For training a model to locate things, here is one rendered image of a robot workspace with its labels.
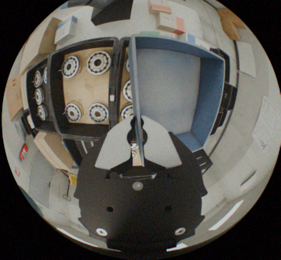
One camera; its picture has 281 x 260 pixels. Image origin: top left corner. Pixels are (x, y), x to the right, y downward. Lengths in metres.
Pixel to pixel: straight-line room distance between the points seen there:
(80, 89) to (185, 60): 0.41
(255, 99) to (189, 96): 2.81
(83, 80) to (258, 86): 3.14
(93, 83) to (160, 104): 0.31
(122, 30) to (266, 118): 3.05
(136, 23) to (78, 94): 0.49
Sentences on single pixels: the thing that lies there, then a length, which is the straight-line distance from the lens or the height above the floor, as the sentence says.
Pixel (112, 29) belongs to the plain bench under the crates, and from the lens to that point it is 0.59.
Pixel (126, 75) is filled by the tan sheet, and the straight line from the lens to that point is 0.40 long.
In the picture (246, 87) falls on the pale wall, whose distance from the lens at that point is 3.03.
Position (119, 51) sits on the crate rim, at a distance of 0.30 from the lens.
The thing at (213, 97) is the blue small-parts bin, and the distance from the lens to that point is 0.19.
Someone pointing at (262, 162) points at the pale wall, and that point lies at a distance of 3.27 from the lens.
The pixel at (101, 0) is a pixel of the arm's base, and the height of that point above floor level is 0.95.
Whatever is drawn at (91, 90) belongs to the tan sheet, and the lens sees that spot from 0.43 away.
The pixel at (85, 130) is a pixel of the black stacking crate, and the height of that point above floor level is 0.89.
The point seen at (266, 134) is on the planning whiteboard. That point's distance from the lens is 3.00.
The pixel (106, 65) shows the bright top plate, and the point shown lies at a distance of 0.37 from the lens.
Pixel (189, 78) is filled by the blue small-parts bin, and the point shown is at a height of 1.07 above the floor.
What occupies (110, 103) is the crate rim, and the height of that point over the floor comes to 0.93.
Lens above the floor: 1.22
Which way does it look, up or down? 57 degrees down
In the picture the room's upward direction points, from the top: 162 degrees clockwise
